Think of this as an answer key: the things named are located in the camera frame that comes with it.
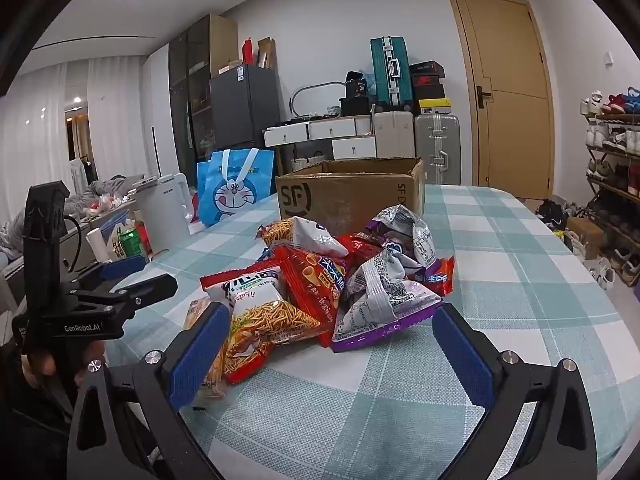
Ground white paper roll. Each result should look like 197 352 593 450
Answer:
86 227 112 263

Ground silver suitcase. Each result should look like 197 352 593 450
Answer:
414 113 462 186

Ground tan wooden door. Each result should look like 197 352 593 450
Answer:
447 0 556 201

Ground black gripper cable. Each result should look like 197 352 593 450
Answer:
62 216 84 272

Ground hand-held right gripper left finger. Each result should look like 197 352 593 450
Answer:
65 301 232 480

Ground person's left hand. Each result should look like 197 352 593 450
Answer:
22 347 91 391

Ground person's left forearm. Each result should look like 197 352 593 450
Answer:
0 340 76 480

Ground red cone snack packet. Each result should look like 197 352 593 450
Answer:
272 246 361 348

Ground small brown cardboard box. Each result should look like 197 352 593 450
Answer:
565 216 606 260

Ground beige cake packet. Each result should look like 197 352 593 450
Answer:
182 297 228 398

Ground black product box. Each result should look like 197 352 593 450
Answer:
345 71 368 98

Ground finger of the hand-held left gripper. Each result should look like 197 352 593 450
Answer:
70 274 179 322
70 254 150 288

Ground hanging dark clothes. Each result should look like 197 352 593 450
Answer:
70 157 96 196

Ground beige suitcase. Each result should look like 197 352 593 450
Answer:
374 111 416 159

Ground blue cartoon tote bag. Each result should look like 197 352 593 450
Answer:
196 148 277 226

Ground white electric kettle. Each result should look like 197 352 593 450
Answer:
135 172 195 256

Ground wooden shoe rack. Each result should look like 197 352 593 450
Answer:
582 112 640 266

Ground green bottle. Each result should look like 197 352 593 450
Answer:
117 227 146 261

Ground dark glass cabinet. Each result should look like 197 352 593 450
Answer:
168 13 238 181

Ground white orange noodle snack packet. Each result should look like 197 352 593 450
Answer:
205 269 321 386
257 216 349 261

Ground dark grey fridge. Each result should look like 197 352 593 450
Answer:
209 63 282 153

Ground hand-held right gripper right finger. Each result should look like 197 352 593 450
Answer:
431 302 598 480

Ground white drawer dresser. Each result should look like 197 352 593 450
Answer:
263 115 378 161

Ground folded brown cardboard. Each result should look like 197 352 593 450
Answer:
257 36 278 71

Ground black storage bin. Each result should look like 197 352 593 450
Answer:
340 96 373 117

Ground white sheer curtains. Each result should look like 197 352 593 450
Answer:
0 57 146 196

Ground grey clothes pile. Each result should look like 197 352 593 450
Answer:
65 175 146 211

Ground oval metal mirror frame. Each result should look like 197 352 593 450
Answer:
290 81 346 118

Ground teal suitcase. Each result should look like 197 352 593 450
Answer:
370 36 413 108

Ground group of assorted shoes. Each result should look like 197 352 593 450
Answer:
532 87 640 291

